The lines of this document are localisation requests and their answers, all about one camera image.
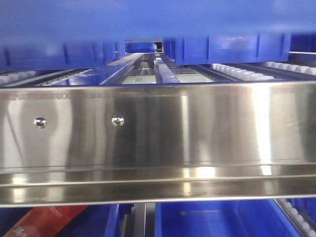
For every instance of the steel dome bolt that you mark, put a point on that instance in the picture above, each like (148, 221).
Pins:
(40, 122)
(117, 120)

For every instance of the white roller track lower right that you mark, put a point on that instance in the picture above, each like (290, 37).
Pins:
(301, 221)

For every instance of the white roller track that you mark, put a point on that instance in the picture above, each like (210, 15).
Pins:
(241, 74)
(301, 221)
(17, 76)
(166, 75)

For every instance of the white roller track centre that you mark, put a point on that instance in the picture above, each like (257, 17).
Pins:
(166, 75)

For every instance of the blue bin lower shelf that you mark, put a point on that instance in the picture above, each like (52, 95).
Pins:
(227, 218)

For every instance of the stainless steel front rail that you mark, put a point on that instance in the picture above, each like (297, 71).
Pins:
(179, 142)

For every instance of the white roller track left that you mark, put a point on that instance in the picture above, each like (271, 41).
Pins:
(17, 76)

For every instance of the right steel dome bolt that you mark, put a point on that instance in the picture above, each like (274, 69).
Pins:
(117, 120)

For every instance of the large blue plastic bin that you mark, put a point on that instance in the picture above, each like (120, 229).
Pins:
(64, 34)

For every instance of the left steel dome bolt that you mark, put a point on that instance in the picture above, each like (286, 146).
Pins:
(40, 122)

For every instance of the red cardboard box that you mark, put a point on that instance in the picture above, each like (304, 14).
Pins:
(44, 221)

